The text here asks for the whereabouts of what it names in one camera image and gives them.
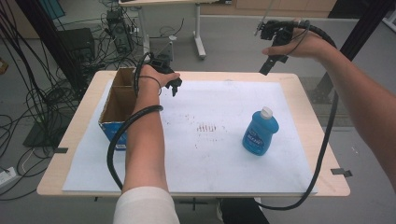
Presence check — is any white power strip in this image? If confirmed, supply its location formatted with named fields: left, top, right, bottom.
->
left=0, top=166, right=17, bottom=189

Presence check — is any blue bottle with white cap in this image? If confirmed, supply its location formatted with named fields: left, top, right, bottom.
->
left=242, top=105, right=280, bottom=157

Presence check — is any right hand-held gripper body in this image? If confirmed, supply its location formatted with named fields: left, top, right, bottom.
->
left=254, top=0, right=312, bottom=64

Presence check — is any person's dark trouser leg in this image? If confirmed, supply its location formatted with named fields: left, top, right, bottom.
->
left=218, top=197, right=271, bottom=224

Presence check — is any thin black wrist loop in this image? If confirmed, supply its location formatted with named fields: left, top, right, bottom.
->
left=138, top=75, right=163, bottom=96

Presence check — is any dark grey floor mat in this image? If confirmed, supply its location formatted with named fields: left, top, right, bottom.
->
left=298, top=76, right=365, bottom=129

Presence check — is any blue cardboard box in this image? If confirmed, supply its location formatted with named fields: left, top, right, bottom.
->
left=98, top=67, right=141, bottom=152

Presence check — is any teal panel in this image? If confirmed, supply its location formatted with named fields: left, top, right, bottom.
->
left=38, top=0, right=66, bottom=21

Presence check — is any black case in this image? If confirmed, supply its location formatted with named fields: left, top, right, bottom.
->
left=57, top=27, right=96, bottom=63

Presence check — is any white paper sheet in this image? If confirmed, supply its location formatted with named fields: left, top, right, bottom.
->
left=61, top=78, right=318, bottom=194

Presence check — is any black metal post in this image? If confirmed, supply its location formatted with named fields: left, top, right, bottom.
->
left=311, top=0, right=396, bottom=105
left=14, top=0, right=87, bottom=92

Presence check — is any person's right hand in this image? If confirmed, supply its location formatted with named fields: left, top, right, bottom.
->
left=262, top=26, right=340, bottom=64

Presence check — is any person's left hand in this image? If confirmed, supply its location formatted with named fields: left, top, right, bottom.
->
left=135, top=63, right=181, bottom=95

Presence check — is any wooden cabinet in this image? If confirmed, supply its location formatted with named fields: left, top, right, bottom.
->
left=200, top=0, right=338, bottom=19

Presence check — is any white desk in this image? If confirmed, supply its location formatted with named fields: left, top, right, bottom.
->
left=118, top=0, right=233, bottom=61

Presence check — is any right hand-held gripper thick black cable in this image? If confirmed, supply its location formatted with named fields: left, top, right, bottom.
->
left=256, top=20, right=340, bottom=212

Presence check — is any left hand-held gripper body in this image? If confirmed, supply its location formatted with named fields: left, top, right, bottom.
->
left=148, top=39, right=176, bottom=76

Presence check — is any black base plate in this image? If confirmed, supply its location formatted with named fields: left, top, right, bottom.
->
left=22, top=116, right=74, bottom=149

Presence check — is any black computer tower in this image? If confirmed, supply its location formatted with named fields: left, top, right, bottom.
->
left=106, top=8, right=134, bottom=54

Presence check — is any bundle of black cables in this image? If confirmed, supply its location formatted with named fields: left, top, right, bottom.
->
left=0, top=0, right=148, bottom=200

